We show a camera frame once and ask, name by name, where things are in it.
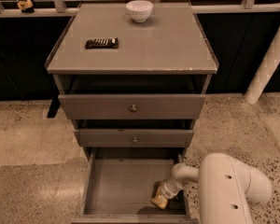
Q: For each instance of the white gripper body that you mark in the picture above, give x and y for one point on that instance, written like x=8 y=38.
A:
x=168 y=190

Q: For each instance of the white ceramic bowl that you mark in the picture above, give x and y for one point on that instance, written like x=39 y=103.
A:
x=139 y=10

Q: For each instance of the grey middle drawer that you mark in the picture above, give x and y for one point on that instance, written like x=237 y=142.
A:
x=124 y=137

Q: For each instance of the yellow sponge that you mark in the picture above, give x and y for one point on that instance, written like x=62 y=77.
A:
x=159 y=200

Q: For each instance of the round top drawer knob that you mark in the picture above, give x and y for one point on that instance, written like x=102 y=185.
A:
x=133 y=108

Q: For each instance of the grey open bottom drawer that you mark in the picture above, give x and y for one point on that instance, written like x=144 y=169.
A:
x=122 y=181

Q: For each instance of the grey top drawer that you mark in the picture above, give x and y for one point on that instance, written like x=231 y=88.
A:
x=117 y=106

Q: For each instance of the grey drawer cabinet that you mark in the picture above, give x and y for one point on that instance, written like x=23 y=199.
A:
x=166 y=54

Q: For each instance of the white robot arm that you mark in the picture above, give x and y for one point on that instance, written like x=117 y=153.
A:
x=231 y=173

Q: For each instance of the black chocolate bar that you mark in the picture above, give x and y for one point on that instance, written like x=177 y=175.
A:
x=102 y=43

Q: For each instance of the small yellow figurine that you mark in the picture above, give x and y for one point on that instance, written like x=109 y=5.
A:
x=26 y=6

